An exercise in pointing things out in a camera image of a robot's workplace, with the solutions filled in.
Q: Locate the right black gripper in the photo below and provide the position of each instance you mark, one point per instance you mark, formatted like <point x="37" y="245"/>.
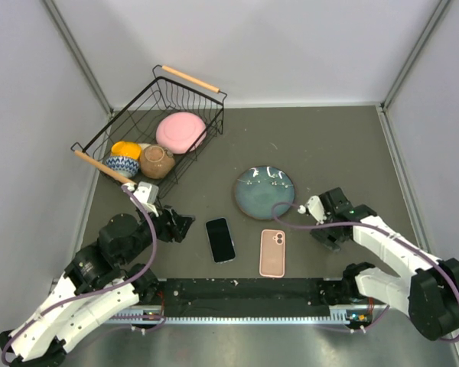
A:
<point x="322" y="235"/>

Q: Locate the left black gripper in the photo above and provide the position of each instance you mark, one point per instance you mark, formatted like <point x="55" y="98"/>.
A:
<point x="182" y="223"/>

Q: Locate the blue phone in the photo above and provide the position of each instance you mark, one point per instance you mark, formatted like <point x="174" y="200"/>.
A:
<point x="220" y="240"/>

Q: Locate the clear phone case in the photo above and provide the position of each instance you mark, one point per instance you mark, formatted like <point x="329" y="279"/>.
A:
<point x="232" y="242"/>

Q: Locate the pink phone case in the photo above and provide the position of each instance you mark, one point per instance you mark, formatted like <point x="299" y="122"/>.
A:
<point x="272" y="253"/>

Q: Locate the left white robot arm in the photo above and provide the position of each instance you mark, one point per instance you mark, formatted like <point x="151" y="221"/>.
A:
<point x="94" y="287"/>

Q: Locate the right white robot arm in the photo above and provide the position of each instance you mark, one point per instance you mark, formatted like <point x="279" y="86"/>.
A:
<point x="424" y="287"/>

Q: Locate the brown ceramic bowl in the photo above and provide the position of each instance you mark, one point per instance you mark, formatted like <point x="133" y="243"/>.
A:
<point x="156" y="162"/>

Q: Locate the blue patterned bowl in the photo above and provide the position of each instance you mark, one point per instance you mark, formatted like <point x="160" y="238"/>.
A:
<point x="126" y="166"/>

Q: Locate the blue ceramic plate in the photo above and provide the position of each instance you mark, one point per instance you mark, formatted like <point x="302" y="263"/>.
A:
<point x="263" y="191"/>

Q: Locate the pink plate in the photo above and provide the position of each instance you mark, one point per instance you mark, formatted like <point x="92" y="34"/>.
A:
<point x="181" y="132"/>

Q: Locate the yellow bowl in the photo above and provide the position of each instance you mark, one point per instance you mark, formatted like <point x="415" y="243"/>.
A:
<point x="126" y="149"/>

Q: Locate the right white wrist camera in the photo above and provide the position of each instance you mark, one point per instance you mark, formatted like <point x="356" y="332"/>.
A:
<point x="315" y="208"/>

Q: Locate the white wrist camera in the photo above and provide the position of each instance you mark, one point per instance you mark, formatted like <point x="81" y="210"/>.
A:
<point x="315" y="208"/>
<point x="147" y="194"/>

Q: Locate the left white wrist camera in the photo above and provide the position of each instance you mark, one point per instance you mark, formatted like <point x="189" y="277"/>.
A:
<point x="147" y="194"/>

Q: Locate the black wire basket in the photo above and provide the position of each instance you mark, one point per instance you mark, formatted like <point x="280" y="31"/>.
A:
<point x="169" y="92"/>

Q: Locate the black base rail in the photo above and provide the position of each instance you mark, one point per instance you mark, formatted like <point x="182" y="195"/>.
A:
<point x="251" y="297"/>

